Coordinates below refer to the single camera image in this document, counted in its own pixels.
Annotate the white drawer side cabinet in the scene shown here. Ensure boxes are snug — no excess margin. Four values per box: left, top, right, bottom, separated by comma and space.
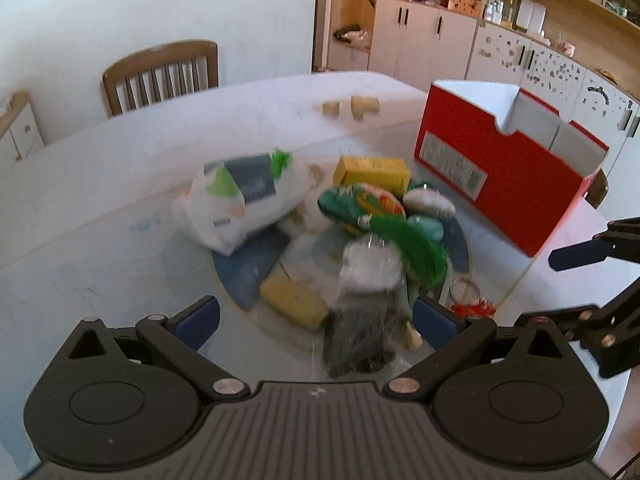
1, 90, 44, 170

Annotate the white cabinet wall unit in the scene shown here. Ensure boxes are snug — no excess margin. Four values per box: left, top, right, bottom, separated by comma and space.
318, 0, 639, 171

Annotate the wooden chair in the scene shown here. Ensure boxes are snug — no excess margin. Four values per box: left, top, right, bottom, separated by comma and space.
102, 40, 219, 116

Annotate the red keyring charm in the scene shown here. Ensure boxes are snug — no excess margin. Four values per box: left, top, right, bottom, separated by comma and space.
448, 276, 496, 318

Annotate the white tissue pack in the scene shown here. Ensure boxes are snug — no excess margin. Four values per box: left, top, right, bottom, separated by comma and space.
171, 150, 312, 256

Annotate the red white cardboard box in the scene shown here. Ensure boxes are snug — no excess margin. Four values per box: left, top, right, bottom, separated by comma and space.
414, 80, 608, 257

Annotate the yellow sponge block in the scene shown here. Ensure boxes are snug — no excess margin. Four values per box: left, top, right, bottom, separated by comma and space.
259, 275, 329, 330

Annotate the round blue placemat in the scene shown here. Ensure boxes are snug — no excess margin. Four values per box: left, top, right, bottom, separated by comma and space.
211, 211, 471, 356

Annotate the teal small pouch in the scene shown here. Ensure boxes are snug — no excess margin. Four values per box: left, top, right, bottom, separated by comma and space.
408, 214, 445, 244

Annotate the tan wooden block pair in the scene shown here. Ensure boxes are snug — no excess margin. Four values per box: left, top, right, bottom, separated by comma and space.
350, 96, 381, 122

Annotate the black clear plastic bag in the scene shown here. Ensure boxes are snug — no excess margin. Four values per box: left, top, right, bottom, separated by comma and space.
322, 235, 407, 378

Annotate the yellow cardboard box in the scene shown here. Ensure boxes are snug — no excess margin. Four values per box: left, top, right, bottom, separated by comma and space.
333, 156, 411, 196

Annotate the green colourful packet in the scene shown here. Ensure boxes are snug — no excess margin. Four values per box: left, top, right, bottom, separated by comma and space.
317, 183, 406, 231

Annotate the green feather toy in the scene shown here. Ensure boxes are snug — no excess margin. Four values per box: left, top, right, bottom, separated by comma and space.
357, 214, 448, 289

